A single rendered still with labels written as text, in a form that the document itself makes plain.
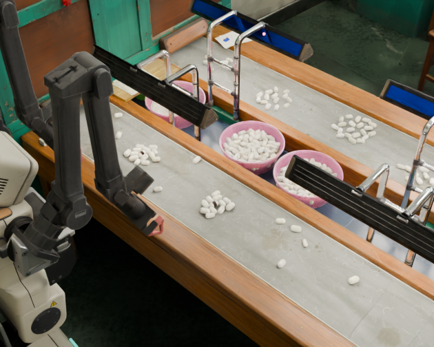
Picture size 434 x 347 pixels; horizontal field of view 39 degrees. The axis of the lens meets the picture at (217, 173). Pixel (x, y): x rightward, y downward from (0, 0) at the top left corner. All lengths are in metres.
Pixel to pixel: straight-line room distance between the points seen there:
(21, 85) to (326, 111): 1.38
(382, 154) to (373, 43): 2.22
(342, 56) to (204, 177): 2.33
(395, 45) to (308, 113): 2.09
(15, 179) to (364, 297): 1.13
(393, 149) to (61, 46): 1.41
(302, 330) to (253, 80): 1.35
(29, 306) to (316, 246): 0.96
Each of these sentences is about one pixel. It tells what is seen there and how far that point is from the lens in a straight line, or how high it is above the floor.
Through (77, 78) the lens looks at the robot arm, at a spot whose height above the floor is 1.62.
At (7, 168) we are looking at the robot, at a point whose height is 1.35.
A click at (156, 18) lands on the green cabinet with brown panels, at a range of 2.96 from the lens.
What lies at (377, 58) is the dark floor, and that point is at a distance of 4.55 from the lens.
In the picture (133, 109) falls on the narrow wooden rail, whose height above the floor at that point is 0.76.
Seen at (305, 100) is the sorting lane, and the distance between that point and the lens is 2.80.
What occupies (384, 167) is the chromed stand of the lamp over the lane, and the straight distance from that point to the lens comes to 1.94.
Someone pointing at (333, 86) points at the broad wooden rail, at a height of 0.76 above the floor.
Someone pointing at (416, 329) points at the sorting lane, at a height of 0.74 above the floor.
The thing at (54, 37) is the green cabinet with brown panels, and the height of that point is 1.10.
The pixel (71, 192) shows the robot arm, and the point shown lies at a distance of 1.58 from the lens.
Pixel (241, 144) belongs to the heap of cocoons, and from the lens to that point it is 2.54.
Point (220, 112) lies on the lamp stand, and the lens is 2.75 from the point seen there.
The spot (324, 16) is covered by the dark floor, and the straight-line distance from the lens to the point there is 5.00.
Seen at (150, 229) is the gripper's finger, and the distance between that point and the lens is 1.80.
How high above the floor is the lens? 2.39
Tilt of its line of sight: 43 degrees down
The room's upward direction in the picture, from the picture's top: 1 degrees counter-clockwise
